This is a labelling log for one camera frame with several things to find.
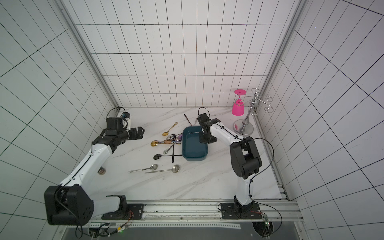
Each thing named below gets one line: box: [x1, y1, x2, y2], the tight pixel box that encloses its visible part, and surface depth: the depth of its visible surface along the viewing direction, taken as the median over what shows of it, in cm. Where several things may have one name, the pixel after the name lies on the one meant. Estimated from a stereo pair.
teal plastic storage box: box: [181, 126, 208, 161], surface depth 97 cm
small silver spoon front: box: [129, 164, 158, 173], surface depth 89 cm
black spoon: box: [153, 154, 183, 160], surface depth 94 cm
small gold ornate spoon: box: [162, 122, 178, 136], surface depth 106 cm
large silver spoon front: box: [144, 164, 180, 174], surface depth 88 cm
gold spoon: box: [150, 140, 181, 147], surface depth 101 cm
